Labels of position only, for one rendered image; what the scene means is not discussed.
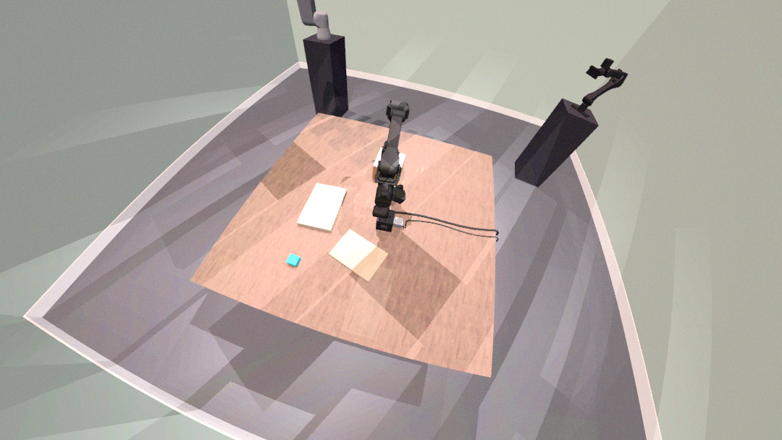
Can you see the teal cube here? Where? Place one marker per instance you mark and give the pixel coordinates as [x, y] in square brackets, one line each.
[293, 260]

